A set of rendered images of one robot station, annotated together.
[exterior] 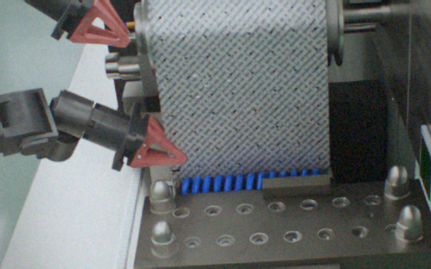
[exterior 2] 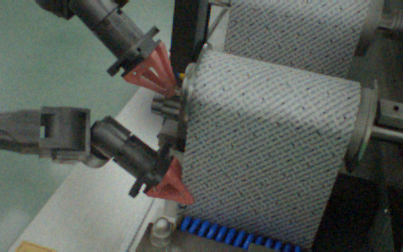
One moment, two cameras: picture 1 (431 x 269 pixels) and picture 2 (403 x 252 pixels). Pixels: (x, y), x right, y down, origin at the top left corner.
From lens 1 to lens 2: 0.38 m
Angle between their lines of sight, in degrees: 5
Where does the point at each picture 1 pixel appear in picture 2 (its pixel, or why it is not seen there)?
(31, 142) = (63, 156)
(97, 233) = (110, 225)
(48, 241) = (70, 219)
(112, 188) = not seen: hidden behind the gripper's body
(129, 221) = (138, 222)
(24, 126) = (60, 141)
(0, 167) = (93, 112)
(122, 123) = (148, 159)
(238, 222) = not seen: outside the picture
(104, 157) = not seen: hidden behind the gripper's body
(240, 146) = (240, 207)
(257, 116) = (262, 190)
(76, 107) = (113, 135)
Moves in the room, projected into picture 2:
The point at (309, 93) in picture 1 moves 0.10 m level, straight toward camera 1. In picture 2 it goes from (314, 187) to (305, 231)
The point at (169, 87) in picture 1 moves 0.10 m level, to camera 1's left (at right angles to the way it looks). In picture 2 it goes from (195, 143) to (134, 131)
